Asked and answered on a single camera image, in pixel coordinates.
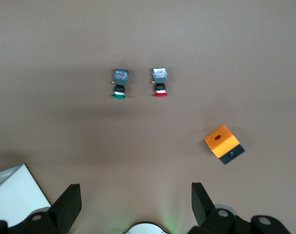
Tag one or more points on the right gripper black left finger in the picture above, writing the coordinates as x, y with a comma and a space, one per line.
65, 209

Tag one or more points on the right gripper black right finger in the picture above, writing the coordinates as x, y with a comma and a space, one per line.
203, 209

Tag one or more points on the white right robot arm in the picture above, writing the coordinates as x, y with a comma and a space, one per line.
146, 229

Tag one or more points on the white drawer cabinet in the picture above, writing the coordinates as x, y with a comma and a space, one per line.
13, 192

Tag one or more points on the orange button box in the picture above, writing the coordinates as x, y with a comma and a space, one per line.
221, 141

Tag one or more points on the red push button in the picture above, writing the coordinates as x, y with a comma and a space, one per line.
160, 80

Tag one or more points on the green push button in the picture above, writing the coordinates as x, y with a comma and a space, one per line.
119, 81

